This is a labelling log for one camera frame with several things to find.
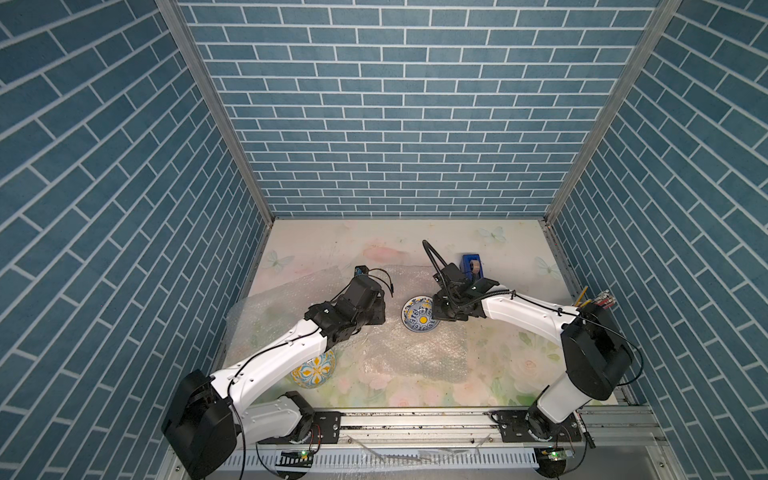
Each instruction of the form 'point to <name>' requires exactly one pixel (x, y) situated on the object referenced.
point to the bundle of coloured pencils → (581, 302)
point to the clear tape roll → (475, 266)
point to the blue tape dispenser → (465, 265)
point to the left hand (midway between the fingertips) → (387, 307)
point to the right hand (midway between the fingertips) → (435, 313)
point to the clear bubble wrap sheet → (274, 301)
